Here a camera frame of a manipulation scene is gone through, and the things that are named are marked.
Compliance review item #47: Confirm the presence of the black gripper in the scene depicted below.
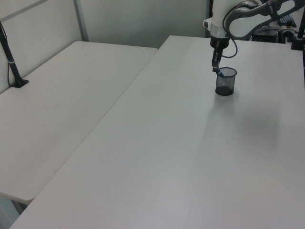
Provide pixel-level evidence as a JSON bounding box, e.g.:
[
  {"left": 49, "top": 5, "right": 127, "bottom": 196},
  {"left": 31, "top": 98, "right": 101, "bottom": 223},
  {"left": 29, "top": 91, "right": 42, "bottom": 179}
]
[{"left": 210, "top": 35, "right": 230, "bottom": 73}]

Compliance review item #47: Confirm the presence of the blue capped marker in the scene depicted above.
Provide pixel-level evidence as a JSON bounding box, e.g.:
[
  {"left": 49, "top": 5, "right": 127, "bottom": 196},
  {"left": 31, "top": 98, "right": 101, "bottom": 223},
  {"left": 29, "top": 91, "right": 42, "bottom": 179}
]
[{"left": 217, "top": 68, "right": 227, "bottom": 87}]

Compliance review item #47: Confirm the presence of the black mesh pen cup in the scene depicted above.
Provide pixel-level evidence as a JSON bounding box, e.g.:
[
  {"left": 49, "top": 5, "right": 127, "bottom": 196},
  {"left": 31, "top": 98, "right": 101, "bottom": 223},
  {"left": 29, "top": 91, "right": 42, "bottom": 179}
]
[{"left": 215, "top": 67, "right": 238, "bottom": 96}]

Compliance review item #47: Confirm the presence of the black computer keyboard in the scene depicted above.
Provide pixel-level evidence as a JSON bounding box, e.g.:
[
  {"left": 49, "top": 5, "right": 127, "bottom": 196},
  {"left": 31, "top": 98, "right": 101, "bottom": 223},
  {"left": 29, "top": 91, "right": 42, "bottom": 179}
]
[{"left": 278, "top": 14, "right": 296, "bottom": 27}]

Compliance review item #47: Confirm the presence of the dark gripper cable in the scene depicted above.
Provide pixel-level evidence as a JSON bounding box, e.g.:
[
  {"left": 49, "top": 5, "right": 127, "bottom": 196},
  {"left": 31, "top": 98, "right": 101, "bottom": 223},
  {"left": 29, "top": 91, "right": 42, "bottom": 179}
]
[{"left": 222, "top": 1, "right": 253, "bottom": 58}]

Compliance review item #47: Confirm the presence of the grey partition post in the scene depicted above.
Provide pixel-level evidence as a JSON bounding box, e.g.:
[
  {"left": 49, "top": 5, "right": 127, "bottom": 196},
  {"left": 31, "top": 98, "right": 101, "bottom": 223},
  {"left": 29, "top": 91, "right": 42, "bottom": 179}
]
[{"left": 73, "top": 0, "right": 90, "bottom": 42}]

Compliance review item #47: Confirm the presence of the black camera stand pole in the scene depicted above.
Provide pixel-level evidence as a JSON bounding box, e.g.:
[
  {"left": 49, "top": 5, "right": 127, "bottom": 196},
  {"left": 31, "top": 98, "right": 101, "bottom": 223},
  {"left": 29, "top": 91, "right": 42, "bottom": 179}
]
[{"left": 0, "top": 21, "right": 30, "bottom": 89}]

